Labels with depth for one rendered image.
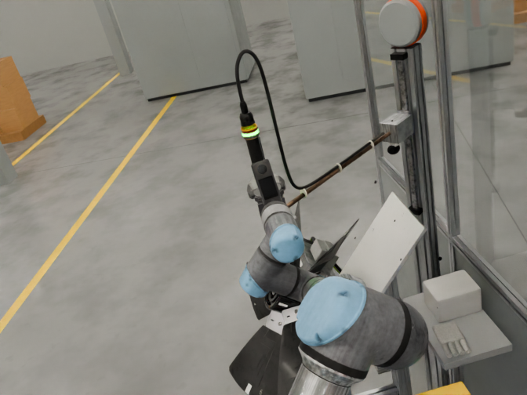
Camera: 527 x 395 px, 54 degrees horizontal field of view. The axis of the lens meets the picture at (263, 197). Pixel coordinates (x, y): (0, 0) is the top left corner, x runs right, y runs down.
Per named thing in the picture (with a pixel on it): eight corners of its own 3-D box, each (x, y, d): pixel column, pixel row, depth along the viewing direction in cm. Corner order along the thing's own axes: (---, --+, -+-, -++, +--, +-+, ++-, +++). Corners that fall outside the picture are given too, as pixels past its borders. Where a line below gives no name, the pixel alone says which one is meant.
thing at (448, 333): (455, 324, 188) (455, 320, 187) (472, 354, 174) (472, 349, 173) (431, 329, 188) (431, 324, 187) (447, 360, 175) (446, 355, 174)
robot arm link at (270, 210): (260, 215, 120) (294, 206, 121) (257, 207, 124) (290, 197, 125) (267, 242, 124) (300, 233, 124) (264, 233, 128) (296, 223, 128)
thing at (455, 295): (461, 285, 204) (459, 262, 199) (483, 311, 190) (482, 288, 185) (419, 297, 203) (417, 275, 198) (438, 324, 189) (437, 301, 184)
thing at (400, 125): (398, 131, 187) (395, 109, 183) (416, 133, 182) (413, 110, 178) (381, 143, 181) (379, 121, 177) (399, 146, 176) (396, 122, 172)
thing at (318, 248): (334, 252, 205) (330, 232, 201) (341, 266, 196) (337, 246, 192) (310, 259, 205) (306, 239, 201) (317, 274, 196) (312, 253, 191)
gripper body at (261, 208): (258, 215, 139) (265, 237, 128) (250, 186, 135) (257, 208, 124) (285, 207, 139) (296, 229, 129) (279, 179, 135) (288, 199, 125)
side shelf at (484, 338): (459, 288, 208) (459, 281, 206) (512, 350, 176) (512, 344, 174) (402, 304, 207) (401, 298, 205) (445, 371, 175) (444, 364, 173)
